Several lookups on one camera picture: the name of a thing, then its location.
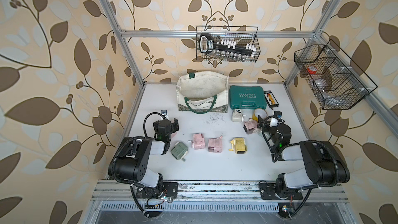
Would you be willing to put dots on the black socket wrench set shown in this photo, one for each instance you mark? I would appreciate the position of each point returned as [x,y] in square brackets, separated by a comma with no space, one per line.
[217,44]

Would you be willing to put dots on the pink pencil sharpener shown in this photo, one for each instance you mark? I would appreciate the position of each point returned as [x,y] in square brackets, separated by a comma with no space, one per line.
[251,127]
[215,145]
[198,141]

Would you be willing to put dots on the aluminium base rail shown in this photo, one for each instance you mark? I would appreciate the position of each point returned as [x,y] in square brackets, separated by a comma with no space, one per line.
[205,190]

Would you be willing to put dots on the red tape roll in basket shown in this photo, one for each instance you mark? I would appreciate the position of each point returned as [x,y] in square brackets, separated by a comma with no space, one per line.
[312,70]

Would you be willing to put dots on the yellow tape roll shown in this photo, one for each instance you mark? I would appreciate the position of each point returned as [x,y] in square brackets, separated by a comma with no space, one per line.
[259,112]

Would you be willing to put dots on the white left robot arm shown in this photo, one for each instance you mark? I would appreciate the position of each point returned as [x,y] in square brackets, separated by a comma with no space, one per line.
[129,164]

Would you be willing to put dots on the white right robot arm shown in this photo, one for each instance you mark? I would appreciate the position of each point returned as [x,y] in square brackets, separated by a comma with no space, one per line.
[323,166]

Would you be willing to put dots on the black parallel charging board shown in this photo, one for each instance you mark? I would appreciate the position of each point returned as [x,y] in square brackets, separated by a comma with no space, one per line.
[270,99]

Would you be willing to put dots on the green plastic tool case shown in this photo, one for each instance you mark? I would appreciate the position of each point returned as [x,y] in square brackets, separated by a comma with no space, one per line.
[247,98]

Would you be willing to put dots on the cream pencil sharpener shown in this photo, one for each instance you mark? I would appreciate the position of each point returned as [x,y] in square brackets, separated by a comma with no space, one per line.
[238,116]

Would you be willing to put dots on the black wire basket wall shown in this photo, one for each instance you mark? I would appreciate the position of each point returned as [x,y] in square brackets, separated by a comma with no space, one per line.
[341,81]
[229,31]

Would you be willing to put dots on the black wire basket right wall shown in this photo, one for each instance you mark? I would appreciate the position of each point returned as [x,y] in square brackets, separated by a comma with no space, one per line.
[341,81]

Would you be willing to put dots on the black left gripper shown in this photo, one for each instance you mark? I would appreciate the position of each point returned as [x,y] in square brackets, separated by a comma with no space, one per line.
[173,126]

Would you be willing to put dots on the yellow pencil sharpener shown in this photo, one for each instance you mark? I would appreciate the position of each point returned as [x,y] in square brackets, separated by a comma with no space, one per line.
[238,145]

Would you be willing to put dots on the cream floral tote bag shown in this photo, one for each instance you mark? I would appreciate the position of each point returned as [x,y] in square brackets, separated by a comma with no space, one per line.
[203,92]

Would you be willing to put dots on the black wire basket back wall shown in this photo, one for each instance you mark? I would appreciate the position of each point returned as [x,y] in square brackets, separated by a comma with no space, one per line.
[229,31]

